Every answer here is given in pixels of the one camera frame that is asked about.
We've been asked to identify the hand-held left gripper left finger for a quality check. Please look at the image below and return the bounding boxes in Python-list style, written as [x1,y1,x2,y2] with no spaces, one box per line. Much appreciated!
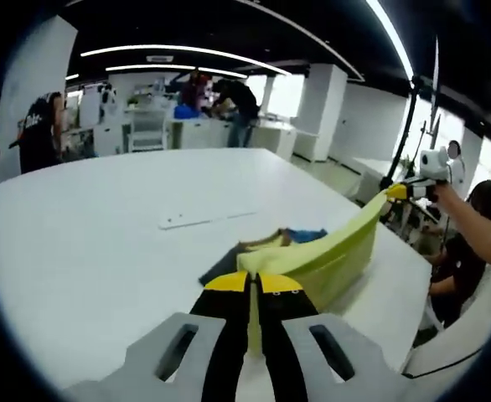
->
[65,270,255,402]

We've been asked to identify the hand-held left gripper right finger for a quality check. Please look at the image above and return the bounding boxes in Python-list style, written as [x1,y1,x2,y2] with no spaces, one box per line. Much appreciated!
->
[256,271,422,402]

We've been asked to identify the yellow blue grey garment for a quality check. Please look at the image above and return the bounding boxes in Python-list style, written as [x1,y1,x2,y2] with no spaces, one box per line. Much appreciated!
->
[198,190,392,359]

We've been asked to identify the white template strip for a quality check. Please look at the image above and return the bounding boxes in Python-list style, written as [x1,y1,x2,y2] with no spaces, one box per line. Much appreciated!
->
[158,210,258,230]

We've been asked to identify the person's right hand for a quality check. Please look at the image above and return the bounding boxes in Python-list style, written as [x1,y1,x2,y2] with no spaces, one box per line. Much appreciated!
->
[432,181,455,211]

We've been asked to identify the black tripod stand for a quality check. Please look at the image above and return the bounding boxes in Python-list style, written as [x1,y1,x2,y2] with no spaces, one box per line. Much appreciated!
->
[379,75,423,190]

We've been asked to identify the white square pillar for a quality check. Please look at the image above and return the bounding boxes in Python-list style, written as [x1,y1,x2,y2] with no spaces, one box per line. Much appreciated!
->
[0,14,80,168]
[295,62,350,162]

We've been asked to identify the ceiling light strip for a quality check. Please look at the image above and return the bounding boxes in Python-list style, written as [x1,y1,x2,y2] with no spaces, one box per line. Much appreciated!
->
[80,44,292,77]
[105,64,249,80]
[364,0,415,80]

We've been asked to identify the white counter cabinets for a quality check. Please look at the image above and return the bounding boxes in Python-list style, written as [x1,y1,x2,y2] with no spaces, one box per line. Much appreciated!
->
[90,116,297,156]

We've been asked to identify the blue bin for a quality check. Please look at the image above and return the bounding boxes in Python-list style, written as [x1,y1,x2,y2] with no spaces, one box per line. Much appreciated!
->
[173,105,200,120]

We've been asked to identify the white wire shelf cart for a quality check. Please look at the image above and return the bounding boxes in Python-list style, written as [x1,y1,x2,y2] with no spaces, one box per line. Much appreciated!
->
[127,111,167,152]

